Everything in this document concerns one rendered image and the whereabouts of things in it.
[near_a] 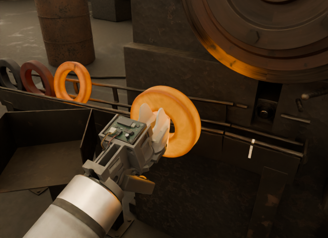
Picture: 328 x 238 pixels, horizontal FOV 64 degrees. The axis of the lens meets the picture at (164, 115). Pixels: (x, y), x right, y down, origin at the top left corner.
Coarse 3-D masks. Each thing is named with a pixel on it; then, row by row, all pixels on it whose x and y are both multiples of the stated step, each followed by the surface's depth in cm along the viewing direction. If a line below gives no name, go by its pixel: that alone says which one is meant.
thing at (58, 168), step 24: (0, 120) 77; (24, 120) 82; (48, 120) 83; (72, 120) 84; (0, 144) 77; (24, 144) 87; (48, 144) 87; (72, 144) 86; (0, 168) 76; (24, 168) 77; (48, 168) 76; (72, 168) 76; (0, 192) 70
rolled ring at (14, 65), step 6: (0, 60) 116; (6, 60) 115; (12, 60) 116; (0, 66) 118; (6, 66) 116; (12, 66) 114; (18, 66) 115; (0, 72) 121; (6, 72) 124; (12, 72) 116; (18, 72) 115; (0, 78) 123; (6, 78) 125; (18, 78) 115; (6, 84) 124; (12, 84) 126; (18, 84) 117; (24, 90) 119
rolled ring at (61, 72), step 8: (64, 64) 104; (72, 64) 102; (80, 64) 102; (56, 72) 107; (64, 72) 106; (80, 72) 100; (56, 80) 107; (64, 80) 109; (80, 80) 101; (88, 80) 101; (56, 88) 108; (64, 88) 109; (80, 88) 101; (88, 88) 101; (64, 96) 107; (80, 96) 102; (88, 96) 102
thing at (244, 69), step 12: (192, 12) 61; (192, 24) 63; (204, 36) 63; (216, 48) 62; (228, 60) 62; (240, 72) 62; (252, 72) 61; (264, 72) 59; (276, 72) 58; (288, 72) 57; (300, 72) 56; (312, 72) 54; (324, 72) 53
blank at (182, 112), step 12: (144, 96) 53; (156, 96) 51; (168, 96) 50; (180, 96) 50; (132, 108) 56; (156, 108) 53; (168, 108) 51; (180, 108) 50; (192, 108) 51; (180, 120) 51; (192, 120) 50; (180, 132) 52; (192, 132) 51; (168, 144) 55; (180, 144) 54; (192, 144) 52; (168, 156) 57
